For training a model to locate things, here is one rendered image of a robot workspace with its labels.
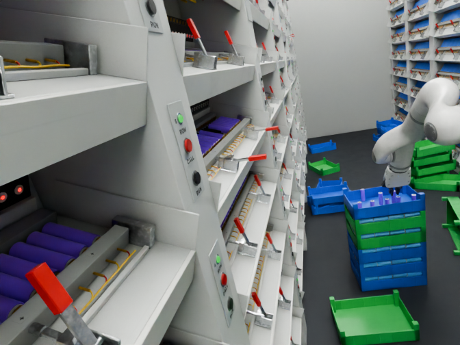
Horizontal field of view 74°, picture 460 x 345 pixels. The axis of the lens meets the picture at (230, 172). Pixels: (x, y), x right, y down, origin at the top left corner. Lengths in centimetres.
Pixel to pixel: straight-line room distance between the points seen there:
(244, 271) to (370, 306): 108
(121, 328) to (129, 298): 3
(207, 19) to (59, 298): 91
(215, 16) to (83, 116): 82
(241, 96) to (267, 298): 61
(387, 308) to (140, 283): 143
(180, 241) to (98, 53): 22
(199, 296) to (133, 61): 29
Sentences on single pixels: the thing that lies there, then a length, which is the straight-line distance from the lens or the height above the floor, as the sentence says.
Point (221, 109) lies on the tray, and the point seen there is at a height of 104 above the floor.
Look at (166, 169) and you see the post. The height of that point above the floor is 106.
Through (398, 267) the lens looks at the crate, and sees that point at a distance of 171.
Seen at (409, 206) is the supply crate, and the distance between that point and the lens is 156.
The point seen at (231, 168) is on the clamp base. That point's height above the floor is 96.
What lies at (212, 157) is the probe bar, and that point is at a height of 99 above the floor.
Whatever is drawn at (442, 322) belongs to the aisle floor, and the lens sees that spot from 165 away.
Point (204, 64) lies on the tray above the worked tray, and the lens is 59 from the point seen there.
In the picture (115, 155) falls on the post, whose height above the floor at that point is 108.
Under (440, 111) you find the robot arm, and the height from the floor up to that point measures 93.
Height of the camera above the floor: 114
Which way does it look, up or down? 17 degrees down
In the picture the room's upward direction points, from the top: 13 degrees counter-clockwise
